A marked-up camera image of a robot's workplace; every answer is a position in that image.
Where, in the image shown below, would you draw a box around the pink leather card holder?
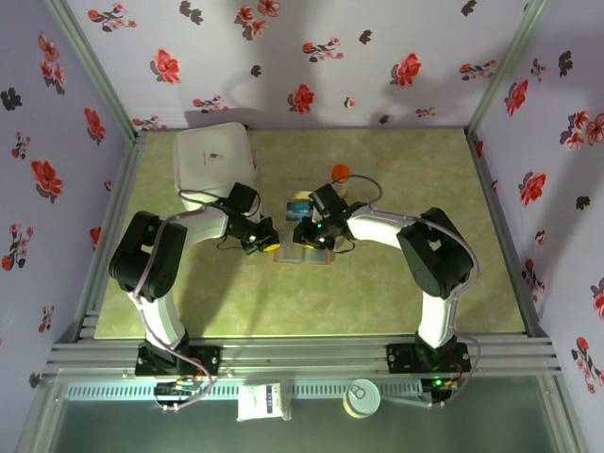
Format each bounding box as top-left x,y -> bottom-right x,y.
273,229 -> 332,266

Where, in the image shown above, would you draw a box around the orange capped bottle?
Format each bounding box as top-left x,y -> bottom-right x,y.
331,163 -> 353,199

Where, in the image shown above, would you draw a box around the white paper packet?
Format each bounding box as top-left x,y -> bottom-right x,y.
235,382 -> 284,423

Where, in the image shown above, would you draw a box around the tin can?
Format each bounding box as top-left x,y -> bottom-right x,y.
343,378 -> 381,419

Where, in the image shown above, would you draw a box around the small circuit board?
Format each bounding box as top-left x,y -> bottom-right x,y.
421,375 -> 461,403
154,377 -> 202,405

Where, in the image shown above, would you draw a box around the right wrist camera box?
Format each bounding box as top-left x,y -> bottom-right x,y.
308,183 -> 350,221

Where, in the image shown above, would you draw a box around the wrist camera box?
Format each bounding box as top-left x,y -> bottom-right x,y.
227,182 -> 261,216
308,183 -> 350,221

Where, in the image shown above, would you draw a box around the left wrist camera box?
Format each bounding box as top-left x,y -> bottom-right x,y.
227,182 -> 261,216

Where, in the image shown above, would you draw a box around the grey left arm cable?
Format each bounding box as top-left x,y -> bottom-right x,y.
131,188 -> 237,411

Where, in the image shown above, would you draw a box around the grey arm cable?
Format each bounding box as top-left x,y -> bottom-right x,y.
131,188 -> 237,411
344,174 -> 482,410

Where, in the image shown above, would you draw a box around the grey right arm cable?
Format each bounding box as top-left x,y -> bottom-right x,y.
344,174 -> 482,410

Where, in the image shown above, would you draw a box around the aluminium front frame rails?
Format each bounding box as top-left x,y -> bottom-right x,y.
44,335 -> 562,378

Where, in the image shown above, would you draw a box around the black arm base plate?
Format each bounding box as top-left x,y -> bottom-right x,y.
385,342 -> 472,375
135,344 -> 222,378

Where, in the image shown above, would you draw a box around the aluminium frame side rail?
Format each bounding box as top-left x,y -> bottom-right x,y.
75,131 -> 148,341
464,129 -> 551,339

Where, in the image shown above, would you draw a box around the grey slotted cable duct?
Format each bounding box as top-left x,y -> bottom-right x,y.
63,380 -> 426,401

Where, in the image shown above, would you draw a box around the aluminium frame post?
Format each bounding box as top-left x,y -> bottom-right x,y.
42,0 -> 145,143
466,0 -> 553,136

